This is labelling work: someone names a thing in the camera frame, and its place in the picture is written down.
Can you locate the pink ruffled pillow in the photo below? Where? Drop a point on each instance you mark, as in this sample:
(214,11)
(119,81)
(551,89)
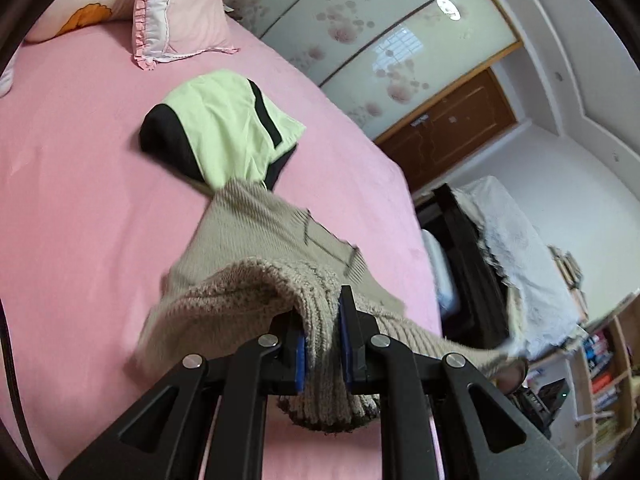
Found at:
(165,31)

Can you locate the floral sliding wardrobe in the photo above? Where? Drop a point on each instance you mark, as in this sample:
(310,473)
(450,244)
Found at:
(379,60)

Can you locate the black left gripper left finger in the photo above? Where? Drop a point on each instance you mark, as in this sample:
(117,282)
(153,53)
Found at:
(204,419)

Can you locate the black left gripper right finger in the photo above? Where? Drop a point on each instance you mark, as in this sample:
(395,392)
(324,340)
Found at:
(440,418)

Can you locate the black piano with lace cover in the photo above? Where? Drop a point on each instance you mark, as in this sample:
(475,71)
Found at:
(497,285)

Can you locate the brown wooden door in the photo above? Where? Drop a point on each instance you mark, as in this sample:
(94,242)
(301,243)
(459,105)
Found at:
(451,130)

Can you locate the light green black garment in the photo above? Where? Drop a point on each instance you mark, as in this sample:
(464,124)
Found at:
(219,127)

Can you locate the beige knitted cardigan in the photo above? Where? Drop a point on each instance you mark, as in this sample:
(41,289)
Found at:
(255,256)

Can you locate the pink bed sheet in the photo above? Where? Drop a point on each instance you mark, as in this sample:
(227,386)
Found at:
(90,226)

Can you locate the cream cartoon pillow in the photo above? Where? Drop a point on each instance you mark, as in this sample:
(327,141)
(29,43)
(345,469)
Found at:
(68,15)

